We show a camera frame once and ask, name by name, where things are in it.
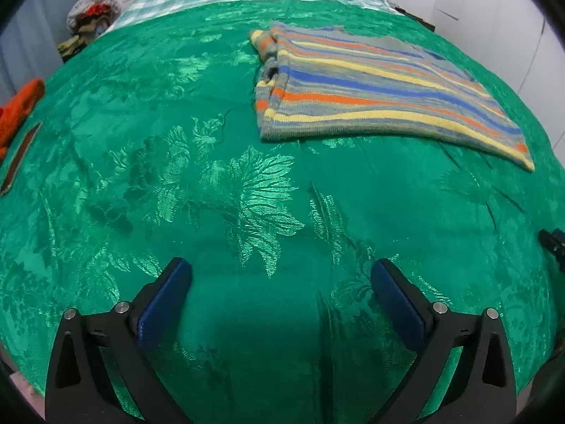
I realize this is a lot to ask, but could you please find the blue grey curtain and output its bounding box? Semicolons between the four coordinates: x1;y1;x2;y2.
1;0;78;104

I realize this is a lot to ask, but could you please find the black smartphone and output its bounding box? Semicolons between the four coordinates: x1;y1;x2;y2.
1;123;42;196

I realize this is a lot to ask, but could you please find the green floral bedspread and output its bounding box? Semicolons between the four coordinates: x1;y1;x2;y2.
1;0;564;423

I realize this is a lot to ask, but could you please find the pile of clothes on chair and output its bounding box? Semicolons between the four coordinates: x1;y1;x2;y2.
58;0;121;63

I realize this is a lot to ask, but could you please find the orange folded garment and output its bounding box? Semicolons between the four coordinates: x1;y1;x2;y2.
0;78;46;161

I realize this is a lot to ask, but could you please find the striped knitted sweater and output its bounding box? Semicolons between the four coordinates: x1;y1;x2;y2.
250;22;534;171

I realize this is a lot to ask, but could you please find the white wardrobe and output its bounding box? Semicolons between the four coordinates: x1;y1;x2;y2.
434;0;565;161

